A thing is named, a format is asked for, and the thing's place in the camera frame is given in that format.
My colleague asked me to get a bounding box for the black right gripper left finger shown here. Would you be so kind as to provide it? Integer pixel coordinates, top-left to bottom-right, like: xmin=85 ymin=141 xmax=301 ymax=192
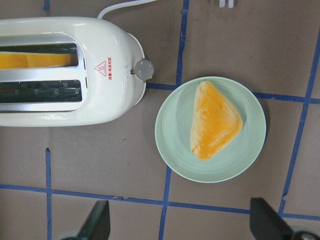
xmin=76 ymin=200 xmax=111 ymax=240

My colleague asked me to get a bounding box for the grey toaster lever knob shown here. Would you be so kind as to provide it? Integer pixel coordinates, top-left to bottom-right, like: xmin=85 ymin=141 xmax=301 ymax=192
xmin=133 ymin=58 xmax=155 ymax=81

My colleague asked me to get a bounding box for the white two-slot toaster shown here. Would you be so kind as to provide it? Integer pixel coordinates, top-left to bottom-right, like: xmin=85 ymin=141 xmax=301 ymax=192
xmin=0 ymin=17 xmax=146 ymax=127

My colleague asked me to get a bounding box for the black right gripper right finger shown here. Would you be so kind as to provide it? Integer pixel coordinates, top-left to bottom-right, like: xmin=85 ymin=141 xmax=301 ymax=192
xmin=250 ymin=197 xmax=300 ymax=240

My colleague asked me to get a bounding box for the white toaster power cable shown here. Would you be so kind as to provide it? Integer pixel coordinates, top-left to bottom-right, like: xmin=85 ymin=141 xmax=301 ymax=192
xmin=97 ymin=0 xmax=158 ymax=20

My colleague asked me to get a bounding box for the light green plate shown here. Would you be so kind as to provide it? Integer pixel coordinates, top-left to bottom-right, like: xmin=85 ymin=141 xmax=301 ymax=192
xmin=154 ymin=76 xmax=267 ymax=183

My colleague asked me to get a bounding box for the white object at top edge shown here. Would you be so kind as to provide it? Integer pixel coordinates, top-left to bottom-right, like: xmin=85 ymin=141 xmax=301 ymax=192
xmin=218 ymin=0 xmax=235 ymax=8

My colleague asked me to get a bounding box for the orange toast in toaster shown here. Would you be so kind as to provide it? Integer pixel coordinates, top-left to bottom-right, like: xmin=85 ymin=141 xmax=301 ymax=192
xmin=0 ymin=52 xmax=78 ymax=70

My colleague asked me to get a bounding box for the triangular orange toast slice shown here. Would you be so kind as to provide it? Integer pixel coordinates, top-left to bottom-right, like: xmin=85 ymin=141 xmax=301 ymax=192
xmin=190 ymin=80 xmax=243 ymax=161

